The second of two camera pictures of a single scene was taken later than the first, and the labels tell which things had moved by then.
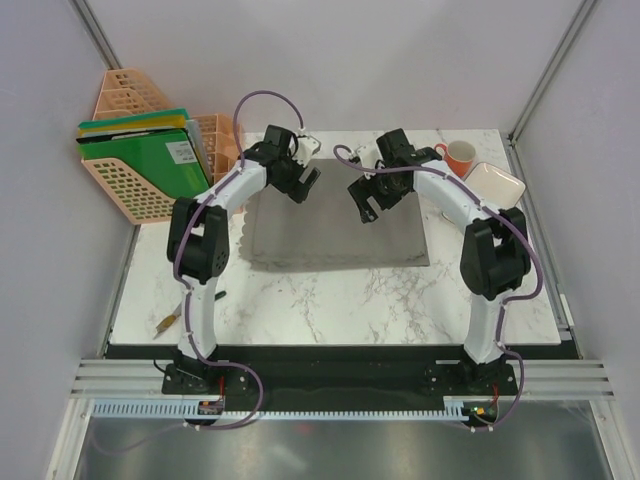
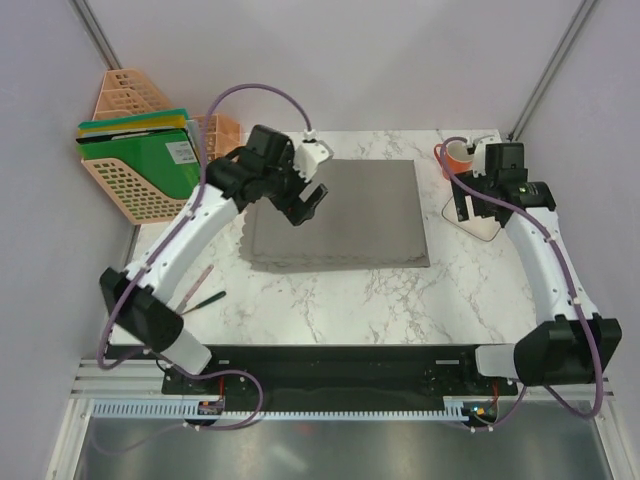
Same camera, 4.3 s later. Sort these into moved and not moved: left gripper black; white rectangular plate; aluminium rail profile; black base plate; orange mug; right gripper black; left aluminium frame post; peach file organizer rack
Moved: right gripper black; left gripper black; white rectangular plate
Not moved: orange mug; peach file organizer rack; black base plate; left aluminium frame post; aluminium rail profile
